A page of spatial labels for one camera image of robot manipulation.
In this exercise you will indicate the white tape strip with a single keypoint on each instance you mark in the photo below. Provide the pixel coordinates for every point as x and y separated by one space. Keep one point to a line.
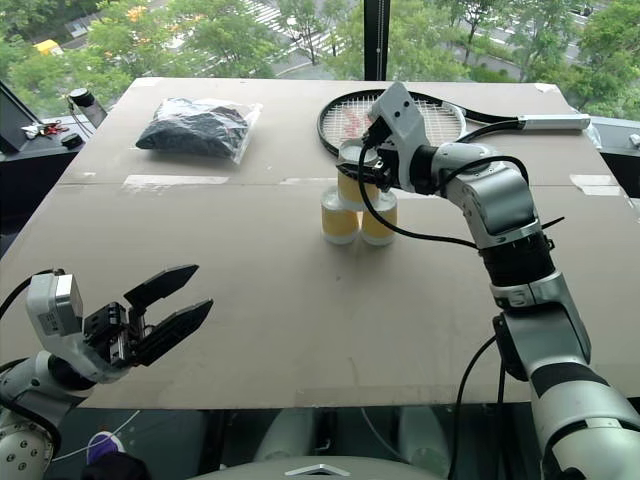
595 184
175 181

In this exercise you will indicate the black window pillar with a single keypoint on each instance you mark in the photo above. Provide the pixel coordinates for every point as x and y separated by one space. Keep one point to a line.
376 40

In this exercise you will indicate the clear bag of dark clothes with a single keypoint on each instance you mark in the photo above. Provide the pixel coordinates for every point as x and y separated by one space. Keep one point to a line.
195 131

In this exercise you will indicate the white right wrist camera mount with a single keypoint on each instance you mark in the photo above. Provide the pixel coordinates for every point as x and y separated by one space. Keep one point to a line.
402 117

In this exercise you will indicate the black round-headed device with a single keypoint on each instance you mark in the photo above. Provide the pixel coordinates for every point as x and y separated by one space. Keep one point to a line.
85 100

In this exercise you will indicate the purple white object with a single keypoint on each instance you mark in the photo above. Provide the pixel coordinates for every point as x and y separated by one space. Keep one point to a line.
102 445

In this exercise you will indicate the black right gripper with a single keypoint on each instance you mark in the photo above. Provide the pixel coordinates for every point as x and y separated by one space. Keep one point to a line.
387 150

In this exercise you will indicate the grey robot torso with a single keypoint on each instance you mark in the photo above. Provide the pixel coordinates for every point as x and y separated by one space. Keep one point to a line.
320 470

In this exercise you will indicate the small white object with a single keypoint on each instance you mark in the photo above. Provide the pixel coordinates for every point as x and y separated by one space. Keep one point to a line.
30 131

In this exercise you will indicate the black slanted panel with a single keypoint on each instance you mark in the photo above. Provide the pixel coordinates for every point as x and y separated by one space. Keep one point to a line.
12 122

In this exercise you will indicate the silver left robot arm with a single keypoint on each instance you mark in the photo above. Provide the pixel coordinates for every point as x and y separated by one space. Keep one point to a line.
30 395

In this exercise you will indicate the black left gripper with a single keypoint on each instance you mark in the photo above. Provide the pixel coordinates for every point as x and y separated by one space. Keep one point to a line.
112 332

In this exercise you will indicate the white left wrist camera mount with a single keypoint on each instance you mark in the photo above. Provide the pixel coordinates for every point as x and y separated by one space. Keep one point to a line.
45 310

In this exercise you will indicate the grey rounded shape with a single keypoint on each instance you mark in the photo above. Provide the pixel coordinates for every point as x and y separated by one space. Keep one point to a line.
287 435

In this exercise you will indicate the yellow white paper cup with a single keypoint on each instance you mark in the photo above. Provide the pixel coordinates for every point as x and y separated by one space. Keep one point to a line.
339 220
350 192
377 225

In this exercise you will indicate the yellow vehicle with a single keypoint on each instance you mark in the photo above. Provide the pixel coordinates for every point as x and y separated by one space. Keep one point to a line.
48 47

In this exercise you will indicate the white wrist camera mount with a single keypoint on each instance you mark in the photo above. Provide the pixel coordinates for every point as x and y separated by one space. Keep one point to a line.
45 310
402 117

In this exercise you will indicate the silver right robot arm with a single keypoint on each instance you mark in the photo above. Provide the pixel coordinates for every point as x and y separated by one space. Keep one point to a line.
505 200

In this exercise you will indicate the black round puck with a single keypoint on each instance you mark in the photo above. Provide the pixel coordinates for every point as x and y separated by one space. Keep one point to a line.
72 140

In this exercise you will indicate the small red object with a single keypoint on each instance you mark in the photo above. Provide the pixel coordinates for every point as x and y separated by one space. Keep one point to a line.
56 129

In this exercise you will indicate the black tennis racket white grip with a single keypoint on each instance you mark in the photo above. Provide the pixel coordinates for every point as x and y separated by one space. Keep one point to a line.
550 121

